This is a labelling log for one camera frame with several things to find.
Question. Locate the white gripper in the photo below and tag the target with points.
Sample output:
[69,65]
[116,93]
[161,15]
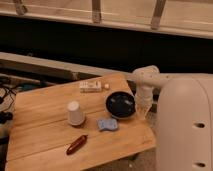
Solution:
[144,99]

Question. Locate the dark ceramic bowl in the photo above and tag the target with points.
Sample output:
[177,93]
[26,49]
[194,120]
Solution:
[120,104]

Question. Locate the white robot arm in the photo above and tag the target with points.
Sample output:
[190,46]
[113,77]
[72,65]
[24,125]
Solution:
[184,125]

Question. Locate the white upside-down cup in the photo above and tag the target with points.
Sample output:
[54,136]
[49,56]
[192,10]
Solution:
[75,115]

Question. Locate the wooden table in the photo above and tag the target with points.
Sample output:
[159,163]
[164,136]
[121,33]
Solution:
[41,133]

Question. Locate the red-brown sausage toy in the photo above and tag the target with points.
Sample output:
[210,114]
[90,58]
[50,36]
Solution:
[76,145]

